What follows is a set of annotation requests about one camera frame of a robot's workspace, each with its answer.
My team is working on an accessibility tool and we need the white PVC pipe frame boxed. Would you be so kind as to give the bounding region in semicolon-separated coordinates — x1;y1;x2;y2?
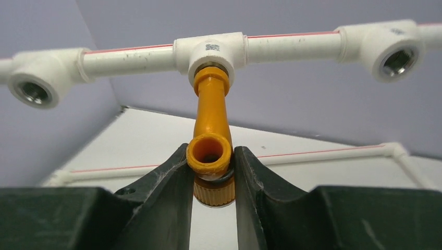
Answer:
0;19;442;191

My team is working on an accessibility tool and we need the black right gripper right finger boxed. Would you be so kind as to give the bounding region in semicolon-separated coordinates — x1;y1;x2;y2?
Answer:
234;146;441;249

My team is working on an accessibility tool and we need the yellow plastic water faucet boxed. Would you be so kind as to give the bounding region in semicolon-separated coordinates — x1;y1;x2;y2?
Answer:
186;66;235;207

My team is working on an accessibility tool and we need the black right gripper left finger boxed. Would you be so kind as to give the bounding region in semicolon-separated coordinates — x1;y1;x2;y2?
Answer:
1;144;194;249

